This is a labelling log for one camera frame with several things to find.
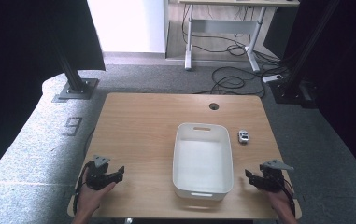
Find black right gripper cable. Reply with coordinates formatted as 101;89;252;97
281;177;296;217

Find white desk frame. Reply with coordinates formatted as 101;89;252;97
178;0;301;74

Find white panel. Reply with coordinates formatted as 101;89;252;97
86;0;169;54

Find white plastic basin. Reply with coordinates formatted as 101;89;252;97
172;122;235;201

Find person's right hand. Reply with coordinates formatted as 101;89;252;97
266;189;295;218

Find silver toy car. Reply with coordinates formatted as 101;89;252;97
237;129;250;145

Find black floor cables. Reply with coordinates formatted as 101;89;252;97
180;4;291;98

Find black metal stand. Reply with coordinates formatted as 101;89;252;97
51;36;100;104
269;0;342;109

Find white power strip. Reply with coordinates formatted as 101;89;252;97
262;74;284;84

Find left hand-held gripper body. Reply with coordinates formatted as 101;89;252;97
84;154;118;191

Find black curtain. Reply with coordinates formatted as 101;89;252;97
0;0;107;188
263;0;356;185

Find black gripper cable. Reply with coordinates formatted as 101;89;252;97
281;177;296;217
72;161;93;216

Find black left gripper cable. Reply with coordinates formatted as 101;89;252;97
72;161;93;216

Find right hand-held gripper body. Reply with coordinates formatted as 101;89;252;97
258;159;295;192

